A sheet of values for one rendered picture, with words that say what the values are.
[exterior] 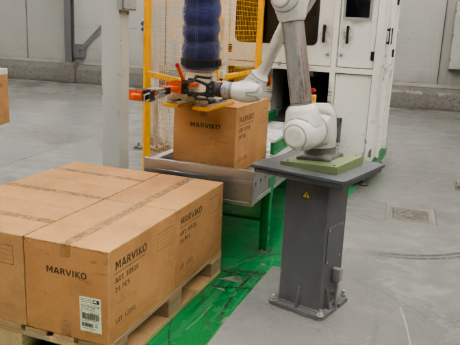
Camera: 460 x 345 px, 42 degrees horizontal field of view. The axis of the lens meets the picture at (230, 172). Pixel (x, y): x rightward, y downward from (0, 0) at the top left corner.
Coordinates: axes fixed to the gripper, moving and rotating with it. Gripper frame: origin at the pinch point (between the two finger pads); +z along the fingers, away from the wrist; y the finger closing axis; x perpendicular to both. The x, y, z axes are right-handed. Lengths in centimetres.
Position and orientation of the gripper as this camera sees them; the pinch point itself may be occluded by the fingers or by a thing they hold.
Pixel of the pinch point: (187, 86)
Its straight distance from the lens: 322.7
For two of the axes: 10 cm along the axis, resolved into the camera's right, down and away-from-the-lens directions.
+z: -9.3, -1.3, 3.4
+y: -0.4, 9.7, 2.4
